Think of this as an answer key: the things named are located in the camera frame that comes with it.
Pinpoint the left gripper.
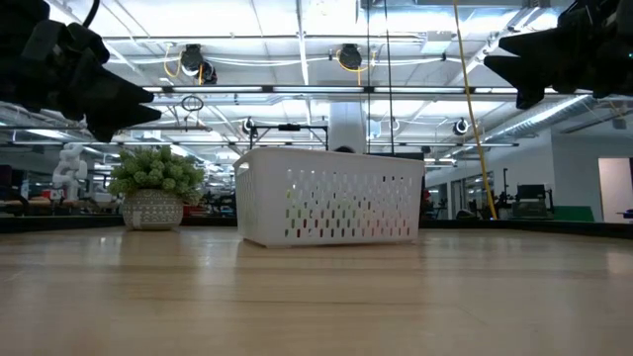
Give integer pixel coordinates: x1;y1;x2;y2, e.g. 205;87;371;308
0;48;163;144

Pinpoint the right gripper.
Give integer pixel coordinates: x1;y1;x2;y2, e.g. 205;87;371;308
483;0;633;111

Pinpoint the white perforated plastic basket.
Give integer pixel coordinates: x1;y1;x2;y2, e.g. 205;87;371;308
231;146;426;248

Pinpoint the white robot figure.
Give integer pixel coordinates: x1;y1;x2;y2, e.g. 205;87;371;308
51;142;89;195

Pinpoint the green succulent potted plant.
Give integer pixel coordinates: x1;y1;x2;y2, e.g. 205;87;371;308
107;145;207;231

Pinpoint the black machine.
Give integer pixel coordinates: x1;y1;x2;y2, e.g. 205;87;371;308
510;183;556;220

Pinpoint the green pad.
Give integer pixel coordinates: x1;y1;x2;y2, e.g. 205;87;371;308
552;205;595;223

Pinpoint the white building column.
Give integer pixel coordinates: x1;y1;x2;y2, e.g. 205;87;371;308
328;101;368;148

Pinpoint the coiled black hanging cable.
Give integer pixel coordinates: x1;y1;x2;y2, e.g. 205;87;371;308
180;94;205;113

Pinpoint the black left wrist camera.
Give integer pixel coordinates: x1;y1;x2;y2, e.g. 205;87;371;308
22;19;111;68

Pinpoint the black ceiling cord reel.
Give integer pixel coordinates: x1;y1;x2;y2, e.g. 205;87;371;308
179;43;219;85
337;43;365;71

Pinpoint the yellow hanging cable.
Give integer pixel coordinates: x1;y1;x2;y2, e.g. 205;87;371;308
452;0;498;220

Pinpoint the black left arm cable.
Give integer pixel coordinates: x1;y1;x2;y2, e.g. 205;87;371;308
81;0;102;29

